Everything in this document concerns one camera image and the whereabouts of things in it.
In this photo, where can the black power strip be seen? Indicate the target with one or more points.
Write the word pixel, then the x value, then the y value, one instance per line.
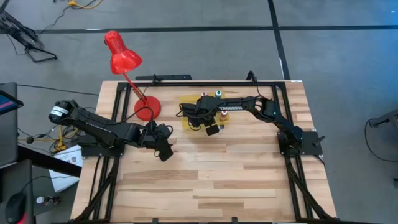
pixel 168 77

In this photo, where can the green food coloring bottle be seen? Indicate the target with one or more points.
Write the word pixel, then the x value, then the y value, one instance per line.
pixel 218 93

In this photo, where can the black equipment stand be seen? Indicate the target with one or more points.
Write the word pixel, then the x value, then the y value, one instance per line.
pixel 385 119

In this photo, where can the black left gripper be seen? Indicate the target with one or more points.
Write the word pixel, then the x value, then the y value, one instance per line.
pixel 157 133

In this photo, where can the black side desk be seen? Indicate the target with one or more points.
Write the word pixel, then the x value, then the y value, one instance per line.
pixel 46 161

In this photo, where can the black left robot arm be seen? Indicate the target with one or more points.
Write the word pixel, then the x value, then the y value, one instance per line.
pixel 102 127

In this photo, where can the red desk lamp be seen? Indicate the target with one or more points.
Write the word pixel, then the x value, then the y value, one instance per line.
pixel 122 56

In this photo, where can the orange food coloring bottle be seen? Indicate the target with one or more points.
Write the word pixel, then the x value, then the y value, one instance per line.
pixel 223 115

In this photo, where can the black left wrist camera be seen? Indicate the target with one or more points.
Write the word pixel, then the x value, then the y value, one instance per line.
pixel 165 152

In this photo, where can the white paper sheet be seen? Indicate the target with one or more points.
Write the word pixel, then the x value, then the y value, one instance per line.
pixel 62 183

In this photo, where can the yellow plastic tray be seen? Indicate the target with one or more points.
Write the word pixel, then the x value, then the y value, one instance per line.
pixel 183 99

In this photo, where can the black computer monitor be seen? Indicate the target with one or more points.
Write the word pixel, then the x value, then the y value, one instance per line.
pixel 7 130

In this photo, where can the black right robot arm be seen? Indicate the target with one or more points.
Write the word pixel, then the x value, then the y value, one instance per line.
pixel 264 107

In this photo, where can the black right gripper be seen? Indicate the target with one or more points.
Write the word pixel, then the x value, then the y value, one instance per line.
pixel 202 109

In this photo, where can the spare white-capped bottle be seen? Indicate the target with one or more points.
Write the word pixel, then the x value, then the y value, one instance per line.
pixel 40 200

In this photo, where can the black computer mouse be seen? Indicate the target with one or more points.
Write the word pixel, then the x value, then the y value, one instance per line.
pixel 15 205

